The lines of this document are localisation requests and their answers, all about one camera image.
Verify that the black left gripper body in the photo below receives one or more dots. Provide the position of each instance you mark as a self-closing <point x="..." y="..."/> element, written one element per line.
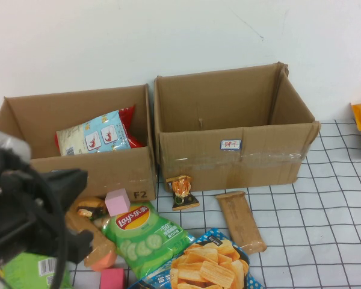
<point x="18" y="216"/>

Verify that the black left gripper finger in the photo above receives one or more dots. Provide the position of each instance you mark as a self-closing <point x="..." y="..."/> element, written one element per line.
<point x="78" y="245"/>
<point x="69" y="185"/>

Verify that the shrimp cracker bag blue red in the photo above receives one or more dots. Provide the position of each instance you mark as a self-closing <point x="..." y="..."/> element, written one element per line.
<point x="102" y="132"/>

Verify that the grey black left Piper arm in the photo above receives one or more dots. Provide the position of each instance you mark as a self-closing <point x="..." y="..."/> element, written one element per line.
<point x="9" y="144"/>

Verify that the brown burger print snack pack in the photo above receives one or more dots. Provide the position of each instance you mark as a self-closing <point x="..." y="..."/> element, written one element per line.
<point x="87" y="207"/>

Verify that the green snack bag with barcode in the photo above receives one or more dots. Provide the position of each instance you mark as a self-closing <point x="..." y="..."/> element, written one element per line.
<point x="24" y="268"/>

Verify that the small black orange snack packet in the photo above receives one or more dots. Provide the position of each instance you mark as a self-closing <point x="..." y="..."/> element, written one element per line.
<point x="182" y="192"/>

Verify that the brown foil snack bar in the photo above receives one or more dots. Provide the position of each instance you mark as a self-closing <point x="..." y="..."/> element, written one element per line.
<point x="240" y="222"/>

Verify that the orange foam block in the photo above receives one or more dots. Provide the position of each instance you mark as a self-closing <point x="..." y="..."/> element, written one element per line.
<point x="103" y="262"/>

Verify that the open cardboard box marked F2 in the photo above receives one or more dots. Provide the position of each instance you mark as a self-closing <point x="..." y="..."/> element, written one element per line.
<point x="108" y="171"/>

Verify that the hot pink foam block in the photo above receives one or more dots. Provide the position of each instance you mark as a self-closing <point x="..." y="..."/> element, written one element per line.
<point x="112" y="280"/>

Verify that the light pink foam cube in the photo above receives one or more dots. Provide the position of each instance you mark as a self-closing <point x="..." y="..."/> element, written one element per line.
<point x="117" y="202"/>

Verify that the green Lay's cucumber chip bag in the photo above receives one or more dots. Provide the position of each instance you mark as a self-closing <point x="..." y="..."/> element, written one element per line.
<point x="144" y="241"/>

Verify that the blue dotted potato chip bag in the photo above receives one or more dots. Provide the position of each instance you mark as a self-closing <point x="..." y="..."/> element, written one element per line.
<point x="207" y="265"/>

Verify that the open cardboard box blue label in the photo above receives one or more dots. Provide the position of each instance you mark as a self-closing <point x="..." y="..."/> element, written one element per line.
<point x="228" y="168"/>

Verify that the blue rimmed white label sticker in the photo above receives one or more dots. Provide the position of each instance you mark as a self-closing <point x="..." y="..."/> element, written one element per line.
<point x="230" y="144"/>

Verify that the white black grid tablecloth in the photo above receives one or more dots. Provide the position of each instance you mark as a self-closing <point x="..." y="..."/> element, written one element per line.
<point x="319" y="225"/>

